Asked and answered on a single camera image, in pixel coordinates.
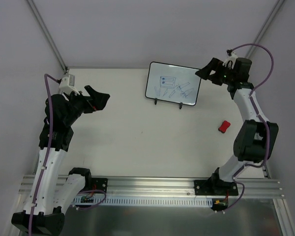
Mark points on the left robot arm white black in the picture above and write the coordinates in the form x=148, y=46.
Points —
x=45, y=207

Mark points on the left aluminium frame post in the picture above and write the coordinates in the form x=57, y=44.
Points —
x=47, y=35

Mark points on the aluminium mounting rail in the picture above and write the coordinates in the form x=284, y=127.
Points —
x=180, y=187

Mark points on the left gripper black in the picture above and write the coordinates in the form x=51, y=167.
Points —
x=87, y=102

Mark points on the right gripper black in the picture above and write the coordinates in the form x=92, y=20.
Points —
x=217, y=73

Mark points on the white slotted cable duct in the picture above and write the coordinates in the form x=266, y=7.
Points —
x=158, y=201

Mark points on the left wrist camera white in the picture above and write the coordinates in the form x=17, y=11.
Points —
x=67, y=85

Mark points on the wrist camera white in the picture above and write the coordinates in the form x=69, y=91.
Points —
x=67, y=85
x=230, y=57

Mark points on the red whiteboard eraser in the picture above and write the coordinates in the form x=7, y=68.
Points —
x=224, y=126

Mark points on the right aluminium frame post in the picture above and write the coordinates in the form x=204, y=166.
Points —
x=277, y=7

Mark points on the aluminium frame post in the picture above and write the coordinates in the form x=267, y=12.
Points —
x=47, y=35
x=277, y=7

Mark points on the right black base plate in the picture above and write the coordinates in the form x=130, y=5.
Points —
x=219, y=188

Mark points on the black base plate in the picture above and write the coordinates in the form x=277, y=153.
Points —
x=219, y=188
x=99, y=183

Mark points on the small whiteboard black frame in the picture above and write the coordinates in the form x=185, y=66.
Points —
x=172, y=83

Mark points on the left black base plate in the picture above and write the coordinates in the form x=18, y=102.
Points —
x=99, y=183

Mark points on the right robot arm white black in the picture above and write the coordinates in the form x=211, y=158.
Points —
x=254, y=143

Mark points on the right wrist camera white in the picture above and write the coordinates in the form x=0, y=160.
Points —
x=230, y=57

